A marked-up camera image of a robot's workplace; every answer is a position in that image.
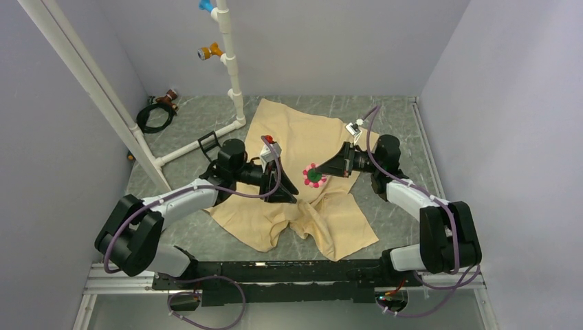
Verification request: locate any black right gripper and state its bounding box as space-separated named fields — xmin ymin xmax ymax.
xmin=316 ymin=142 xmax=382 ymax=178

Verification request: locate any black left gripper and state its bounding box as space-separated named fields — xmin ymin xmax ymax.
xmin=232 ymin=156 xmax=298 ymax=204

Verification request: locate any pink flower smiley brooch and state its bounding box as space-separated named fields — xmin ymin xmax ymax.
xmin=302 ymin=163 xmax=328 ymax=188

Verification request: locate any cream yellow t-shirt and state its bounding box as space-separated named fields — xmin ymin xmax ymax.
xmin=208 ymin=99 xmax=379 ymax=261

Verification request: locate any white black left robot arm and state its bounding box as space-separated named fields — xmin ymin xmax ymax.
xmin=94 ymin=135 xmax=299 ymax=289

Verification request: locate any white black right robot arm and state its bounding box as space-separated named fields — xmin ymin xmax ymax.
xmin=314 ymin=135 xmax=482 ymax=285

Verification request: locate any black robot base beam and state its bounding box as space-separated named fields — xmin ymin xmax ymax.
xmin=153 ymin=259 xmax=421 ymax=307

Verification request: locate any orange hook on pipe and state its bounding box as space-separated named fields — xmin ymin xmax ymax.
xmin=197 ymin=43 xmax=223 ymax=61

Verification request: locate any blue hook on pipe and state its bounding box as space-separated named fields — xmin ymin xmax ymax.
xmin=199 ymin=0 xmax=215 ymax=13

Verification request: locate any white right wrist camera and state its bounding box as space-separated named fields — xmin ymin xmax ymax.
xmin=345 ymin=118 xmax=364 ymax=140

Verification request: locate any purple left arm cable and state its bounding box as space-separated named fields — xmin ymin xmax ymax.
xmin=102 ymin=135 xmax=284 ymax=330

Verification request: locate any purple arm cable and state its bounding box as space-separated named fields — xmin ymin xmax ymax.
xmin=360 ymin=105 xmax=482 ymax=319
xmin=102 ymin=135 xmax=284 ymax=330

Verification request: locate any small black wire stand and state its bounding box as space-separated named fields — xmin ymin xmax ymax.
xmin=197 ymin=131 xmax=223 ymax=164

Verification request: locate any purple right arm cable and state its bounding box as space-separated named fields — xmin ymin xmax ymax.
xmin=360 ymin=105 xmax=482 ymax=319

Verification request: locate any coiled black cable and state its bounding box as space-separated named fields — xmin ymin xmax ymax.
xmin=135 ymin=102 xmax=176 ymax=135

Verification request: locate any aluminium rail frame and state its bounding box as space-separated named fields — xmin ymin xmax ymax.
xmin=74 ymin=263 xmax=498 ymax=329

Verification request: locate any white pvc pipe frame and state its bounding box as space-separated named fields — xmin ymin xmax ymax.
xmin=18 ymin=0 xmax=248 ymax=193

